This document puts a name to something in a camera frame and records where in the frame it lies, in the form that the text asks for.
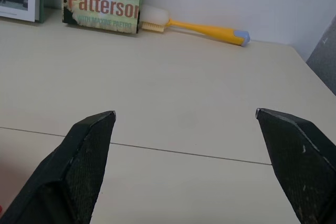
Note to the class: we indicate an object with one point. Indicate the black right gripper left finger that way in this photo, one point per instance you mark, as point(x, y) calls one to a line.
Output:
point(65, 166)

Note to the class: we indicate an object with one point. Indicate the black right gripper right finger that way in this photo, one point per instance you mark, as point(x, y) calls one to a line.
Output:
point(296, 161)

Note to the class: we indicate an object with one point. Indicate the James Patterson paperback book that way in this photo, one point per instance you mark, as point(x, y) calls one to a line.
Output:
point(102, 1)

